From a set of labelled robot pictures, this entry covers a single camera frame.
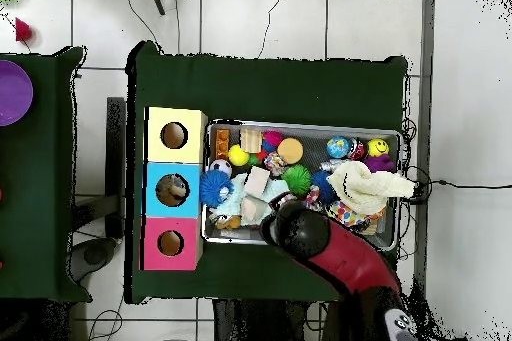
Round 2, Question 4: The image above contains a purple spiky toy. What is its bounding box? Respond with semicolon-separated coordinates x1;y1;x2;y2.
362;154;396;173

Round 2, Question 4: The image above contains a dark green table cloth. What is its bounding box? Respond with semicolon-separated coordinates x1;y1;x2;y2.
0;45;93;303
123;40;409;305

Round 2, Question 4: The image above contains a shallow clear mesh bin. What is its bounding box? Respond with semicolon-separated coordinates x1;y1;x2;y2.
201;118;403;253

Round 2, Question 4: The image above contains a black power cable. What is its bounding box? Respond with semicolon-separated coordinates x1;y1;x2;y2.
407;178;512;204

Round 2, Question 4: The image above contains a cream waffle cloth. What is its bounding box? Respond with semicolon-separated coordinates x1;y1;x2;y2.
326;160;417;215

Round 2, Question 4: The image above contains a blue globe ball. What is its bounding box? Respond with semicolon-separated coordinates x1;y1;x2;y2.
326;135;350;159

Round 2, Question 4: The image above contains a yellow smiley ball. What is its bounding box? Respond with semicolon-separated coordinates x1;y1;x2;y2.
367;138;390;158

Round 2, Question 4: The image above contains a purple bowl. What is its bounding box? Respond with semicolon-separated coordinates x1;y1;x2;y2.
0;59;34;128

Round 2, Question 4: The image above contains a small red floor toy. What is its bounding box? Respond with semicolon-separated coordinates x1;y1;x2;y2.
14;16;33;43

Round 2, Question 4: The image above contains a mint green waffle cloth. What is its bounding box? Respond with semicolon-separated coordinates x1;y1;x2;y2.
211;172;291;225

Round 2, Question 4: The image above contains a small soccer ball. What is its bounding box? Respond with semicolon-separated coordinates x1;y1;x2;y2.
208;159;234;177

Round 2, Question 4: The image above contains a colourful polka dot cloth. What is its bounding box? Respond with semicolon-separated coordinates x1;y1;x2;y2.
327;200;387;228

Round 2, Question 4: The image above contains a plain wooden cube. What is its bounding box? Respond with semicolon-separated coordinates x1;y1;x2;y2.
243;165;272;198

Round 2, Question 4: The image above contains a yellow tennis ball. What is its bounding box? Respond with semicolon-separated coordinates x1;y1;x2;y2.
227;144;251;167

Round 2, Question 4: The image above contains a large blue spiky ball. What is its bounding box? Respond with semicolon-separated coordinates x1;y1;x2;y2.
198;168;235;209

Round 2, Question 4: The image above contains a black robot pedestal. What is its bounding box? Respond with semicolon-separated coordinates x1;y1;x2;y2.
213;298;341;341

